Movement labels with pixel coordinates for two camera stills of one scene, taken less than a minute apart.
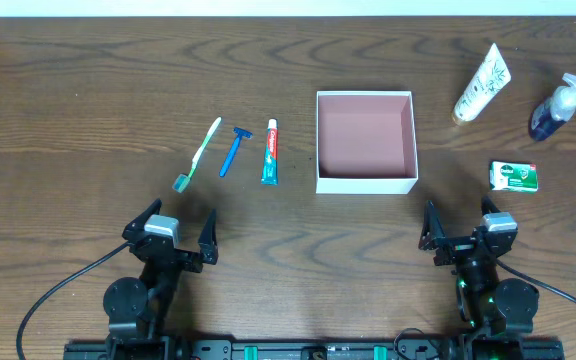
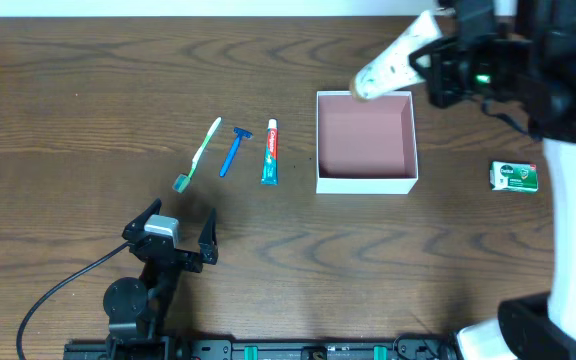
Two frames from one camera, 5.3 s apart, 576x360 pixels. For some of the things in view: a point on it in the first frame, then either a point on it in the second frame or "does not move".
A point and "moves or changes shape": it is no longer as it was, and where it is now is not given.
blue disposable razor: x=240 y=134 does not move
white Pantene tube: x=493 y=78 moves or changes shape
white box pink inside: x=366 y=142 does not move
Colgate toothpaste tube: x=270 y=166 does not move
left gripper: x=174 y=254 does not move
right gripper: x=463 y=245 -> x=438 y=67
